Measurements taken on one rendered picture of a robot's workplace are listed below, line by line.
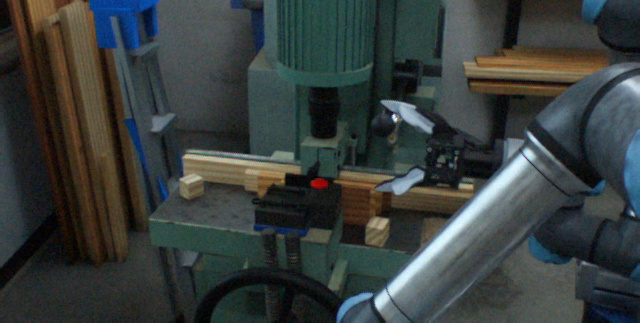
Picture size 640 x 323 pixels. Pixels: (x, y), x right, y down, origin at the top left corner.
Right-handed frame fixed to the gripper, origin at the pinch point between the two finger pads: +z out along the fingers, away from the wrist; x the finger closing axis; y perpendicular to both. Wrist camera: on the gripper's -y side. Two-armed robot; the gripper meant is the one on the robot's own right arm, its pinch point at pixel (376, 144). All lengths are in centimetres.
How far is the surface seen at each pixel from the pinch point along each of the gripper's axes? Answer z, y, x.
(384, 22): 3.8, -33.1, -15.0
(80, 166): 123, -103, 57
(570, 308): -64, -122, 100
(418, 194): -7.0, -16.5, 15.1
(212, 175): 36.1, -18.7, 17.3
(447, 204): -12.7, -16.6, 16.6
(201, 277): 32.5, -2.3, 31.9
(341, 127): 9.7, -21.9, 4.9
